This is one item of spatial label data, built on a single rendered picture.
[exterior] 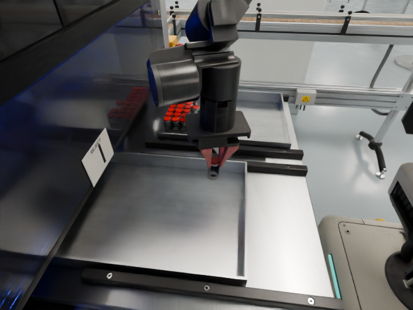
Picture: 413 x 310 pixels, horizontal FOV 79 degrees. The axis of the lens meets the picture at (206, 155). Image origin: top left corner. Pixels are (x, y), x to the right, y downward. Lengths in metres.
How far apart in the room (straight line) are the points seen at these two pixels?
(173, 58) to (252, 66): 1.98
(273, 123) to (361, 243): 0.77
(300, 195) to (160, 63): 0.40
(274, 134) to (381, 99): 1.33
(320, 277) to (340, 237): 0.84
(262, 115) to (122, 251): 0.54
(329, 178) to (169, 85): 1.74
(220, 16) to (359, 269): 1.13
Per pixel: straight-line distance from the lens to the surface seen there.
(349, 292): 1.22
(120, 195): 0.58
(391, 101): 2.03
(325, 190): 1.88
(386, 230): 1.46
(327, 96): 1.85
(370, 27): 1.72
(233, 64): 0.36
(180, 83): 0.33
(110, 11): 0.52
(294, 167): 0.61
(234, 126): 0.41
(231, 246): 0.48
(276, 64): 2.32
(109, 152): 0.49
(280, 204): 0.55
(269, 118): 0.79
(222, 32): 0.35
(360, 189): 2.01
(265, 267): 0.48
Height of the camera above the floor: 1.31
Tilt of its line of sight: 42 degrees down
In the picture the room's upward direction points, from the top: straight up
